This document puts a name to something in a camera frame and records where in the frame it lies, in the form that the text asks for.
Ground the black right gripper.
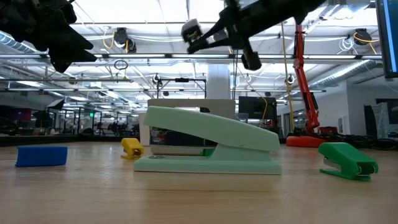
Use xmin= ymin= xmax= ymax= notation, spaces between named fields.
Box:
xmin=187 ymin=0 xmax=280 ymax=71

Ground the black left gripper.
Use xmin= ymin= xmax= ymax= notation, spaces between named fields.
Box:
xmin=0 ymin=0 xmax=98 ymax=74

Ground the mint green stapler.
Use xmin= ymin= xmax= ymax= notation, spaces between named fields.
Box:
xmin=133 ymin=105 xmax=283 ymax=175

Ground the blue mini stapler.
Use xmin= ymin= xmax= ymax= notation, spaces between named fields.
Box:
xmin=14 ymin=146 xmax=68 ymax=168

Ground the yellow mini stapler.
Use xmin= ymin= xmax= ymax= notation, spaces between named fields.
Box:
xmin=120 ymin=138 xmax=145 ymax=161

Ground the grey plastic bin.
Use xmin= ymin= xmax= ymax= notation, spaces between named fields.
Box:
xmin=147 ymin=98 xmax=236 ymax=156

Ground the white plastic bin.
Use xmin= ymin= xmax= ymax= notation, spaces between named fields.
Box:
xmin=139 ymin=112 xmax=152 ymax=147

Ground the red storage box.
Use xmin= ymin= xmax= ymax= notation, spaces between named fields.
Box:
xmin=318 ymin=126 xmax=338 ymax=135

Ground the computer monitor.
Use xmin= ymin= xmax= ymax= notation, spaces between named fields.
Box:
xmin=375 ymin=0 xmax=398 ymax=79

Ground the black rig frame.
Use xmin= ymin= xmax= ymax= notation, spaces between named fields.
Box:
xmin=157 ymin=77 xmax=208 ymax=99

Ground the black wall screen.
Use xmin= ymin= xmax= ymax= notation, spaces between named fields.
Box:
xmin=238 ymin=96 xmax=277 ymax=121

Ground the black aluminium table frame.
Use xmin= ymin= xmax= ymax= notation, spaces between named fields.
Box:
xmin=0 ymin=134 xmax=287 ymax=147

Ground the yellow hanging cable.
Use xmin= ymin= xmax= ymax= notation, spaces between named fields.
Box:
xmin=279 ymin=21 xmax=295 ymax=131

